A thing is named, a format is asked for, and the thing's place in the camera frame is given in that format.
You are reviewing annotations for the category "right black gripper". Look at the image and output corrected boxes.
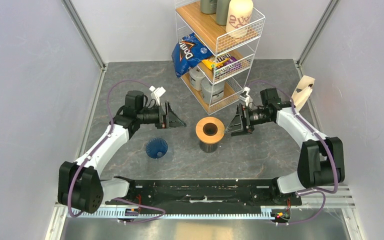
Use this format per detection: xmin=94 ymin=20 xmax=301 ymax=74
xmin=224 ymin=103 xmax=272 ymax=137

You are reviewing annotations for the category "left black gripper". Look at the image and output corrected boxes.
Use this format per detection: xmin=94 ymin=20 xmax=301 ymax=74
xmin=136 ymin=101 xmax=186 ymax=129

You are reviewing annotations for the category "dark glass carafe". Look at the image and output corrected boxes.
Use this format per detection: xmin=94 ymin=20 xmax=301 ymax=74
xmin=199 ymin=123 xmax=218 ymax=153

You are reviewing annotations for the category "wooden ring dripper stand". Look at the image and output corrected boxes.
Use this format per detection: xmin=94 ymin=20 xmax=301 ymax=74
xmin=195 ymin=116 xmax=225 ymax=145

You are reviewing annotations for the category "blue ribbed coffee dripper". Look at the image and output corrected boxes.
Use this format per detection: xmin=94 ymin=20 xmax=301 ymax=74
xmin=145 ymin=137 xmax=168 ymax=159

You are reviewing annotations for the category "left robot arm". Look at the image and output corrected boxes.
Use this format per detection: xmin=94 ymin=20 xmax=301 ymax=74
xmin=57 ymin=86 xmax=186 ymax=214

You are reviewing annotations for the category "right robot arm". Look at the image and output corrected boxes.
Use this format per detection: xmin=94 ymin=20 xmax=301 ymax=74
xmin=225 ymin=87 xmax=345 ymax=205

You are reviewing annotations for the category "paper coffee filter stack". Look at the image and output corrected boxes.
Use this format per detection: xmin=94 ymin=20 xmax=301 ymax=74
xmin=291 ymin=75 xmax=315 ymax=112

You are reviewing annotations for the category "grey canister lower shelf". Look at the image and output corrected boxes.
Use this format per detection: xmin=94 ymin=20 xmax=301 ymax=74
xmin=200 ymin=79 xmax=225 ymax=105

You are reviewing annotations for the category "white canister lower shelf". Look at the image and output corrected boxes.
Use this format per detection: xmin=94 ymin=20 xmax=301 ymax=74
xmin=189 ymin=66 xmax=206 ymax=91

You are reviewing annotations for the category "yellow M&M candy bag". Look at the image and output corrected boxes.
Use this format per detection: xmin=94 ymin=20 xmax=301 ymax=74
xmin=201 ymin=53 xmax=238 ymax=74

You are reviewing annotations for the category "blue Doritos chip bag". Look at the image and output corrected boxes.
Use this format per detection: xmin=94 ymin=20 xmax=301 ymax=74
xmin=171 ymin=33 xmax=213 ymax=78

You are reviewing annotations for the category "cream white bottle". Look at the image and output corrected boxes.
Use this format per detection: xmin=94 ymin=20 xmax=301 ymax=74
xmin=225 ymin=0 xmax=254 ymax=39

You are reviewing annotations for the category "grey green bottle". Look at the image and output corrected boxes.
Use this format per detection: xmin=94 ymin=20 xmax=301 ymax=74
xmin=215 ymin=0 xmax=230 ymax=26
xmin=200 ymin=0 xmax=218 ymax=15

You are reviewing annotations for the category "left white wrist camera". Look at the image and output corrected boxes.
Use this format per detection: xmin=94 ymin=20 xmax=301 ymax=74
xmin=149 ymin=85 xmax=166 ymax=106

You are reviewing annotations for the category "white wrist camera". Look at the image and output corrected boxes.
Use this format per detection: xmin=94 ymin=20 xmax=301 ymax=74
xmin=238 ymin=86 xmax=253 ymax=107
xmin=149 ymin=85 xmax=166 ymax=106

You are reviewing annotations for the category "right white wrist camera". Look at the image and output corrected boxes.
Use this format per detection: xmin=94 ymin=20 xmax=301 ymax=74
xmin=238 ymin=86 xmax=253 ymax=107

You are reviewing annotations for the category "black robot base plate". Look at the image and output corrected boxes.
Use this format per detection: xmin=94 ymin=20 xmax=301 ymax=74
xmin=124 ymin=179 xmax=302 ymax=215

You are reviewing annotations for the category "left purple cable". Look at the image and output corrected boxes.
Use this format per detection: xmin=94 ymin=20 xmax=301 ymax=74
xmin=67 ymin=79 xmax=167 ymax=224

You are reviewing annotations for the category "white wire shelf rack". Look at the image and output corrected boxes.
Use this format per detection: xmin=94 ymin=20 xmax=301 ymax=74
xmin=174 ymin=0 xmax=266 ymax=115

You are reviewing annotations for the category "aluminium rail frame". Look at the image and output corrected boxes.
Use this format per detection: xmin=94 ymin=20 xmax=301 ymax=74
xmin=45 ymin=186 xmax=366 ymax=240

